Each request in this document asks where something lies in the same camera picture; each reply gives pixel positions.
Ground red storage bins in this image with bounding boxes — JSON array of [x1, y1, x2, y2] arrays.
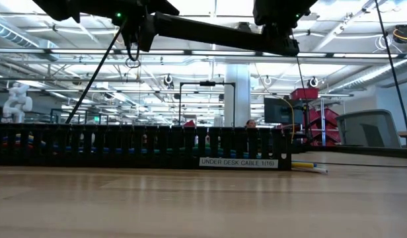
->
[[290, 87, 340, 147]]

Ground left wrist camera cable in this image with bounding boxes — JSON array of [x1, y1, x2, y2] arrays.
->
[[122, 18, 141, 63]]

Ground black slotted cable duct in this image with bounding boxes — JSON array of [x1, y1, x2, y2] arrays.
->
[[0, 122, 293, 171]]

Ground red cable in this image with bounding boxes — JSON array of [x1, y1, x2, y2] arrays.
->
[[0, 141, 36, 149]]

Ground grey office chair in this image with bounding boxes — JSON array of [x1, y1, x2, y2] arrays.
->
[[335, 108, 402, 149]]

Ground dark monitor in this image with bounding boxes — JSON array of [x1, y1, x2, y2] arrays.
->
[[264, 97, 305, 125]]

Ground black duct cover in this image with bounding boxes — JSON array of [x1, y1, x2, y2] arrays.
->
[[153, 11, 300, 57]]

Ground white humanoid robot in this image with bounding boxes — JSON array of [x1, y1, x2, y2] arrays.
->
[[1, 81, 34, 124]]

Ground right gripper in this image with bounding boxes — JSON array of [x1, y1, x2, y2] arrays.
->
[[252, 0, 319, 57]]

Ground black ceiling cord reel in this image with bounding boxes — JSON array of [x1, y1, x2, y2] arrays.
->
[[392, 24, 407, 44]]

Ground green cable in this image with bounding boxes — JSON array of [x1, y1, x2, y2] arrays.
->
[[150, 145, 231, 156]]

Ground black stand frame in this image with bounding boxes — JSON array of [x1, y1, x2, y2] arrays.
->
[[178, 80, 237, 126]]

